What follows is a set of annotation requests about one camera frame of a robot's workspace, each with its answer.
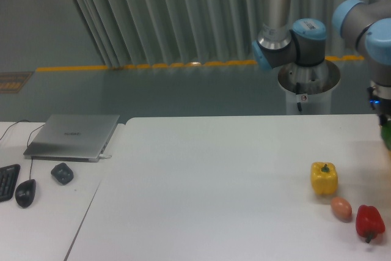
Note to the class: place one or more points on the black computer mouse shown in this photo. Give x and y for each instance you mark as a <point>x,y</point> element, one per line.
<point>25,193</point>

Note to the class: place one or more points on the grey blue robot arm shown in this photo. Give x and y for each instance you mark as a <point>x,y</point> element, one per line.
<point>298,51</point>

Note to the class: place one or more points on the silver closed laptop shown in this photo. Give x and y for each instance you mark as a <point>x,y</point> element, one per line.
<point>73,137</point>

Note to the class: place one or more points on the yellow bell pepper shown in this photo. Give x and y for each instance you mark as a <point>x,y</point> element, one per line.
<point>324,178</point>

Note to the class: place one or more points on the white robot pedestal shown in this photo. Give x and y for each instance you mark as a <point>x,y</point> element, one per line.
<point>308,90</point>

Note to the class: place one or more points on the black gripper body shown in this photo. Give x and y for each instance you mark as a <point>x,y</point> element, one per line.
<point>379,100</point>

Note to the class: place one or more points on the green bell pepper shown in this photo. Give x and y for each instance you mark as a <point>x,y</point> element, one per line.
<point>386,134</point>

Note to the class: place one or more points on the black keyboard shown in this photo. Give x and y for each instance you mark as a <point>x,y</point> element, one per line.
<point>8,178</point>

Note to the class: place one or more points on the grey pleated curtain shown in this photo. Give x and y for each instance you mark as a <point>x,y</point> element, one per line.
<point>137,32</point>

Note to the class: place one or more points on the small black device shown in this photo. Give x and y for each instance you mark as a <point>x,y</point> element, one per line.
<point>62,173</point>

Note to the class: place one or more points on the brown egg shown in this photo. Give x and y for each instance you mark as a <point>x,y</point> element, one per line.
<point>341,208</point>

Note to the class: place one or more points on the red bell pepper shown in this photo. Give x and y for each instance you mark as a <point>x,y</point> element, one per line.
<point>369,223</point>

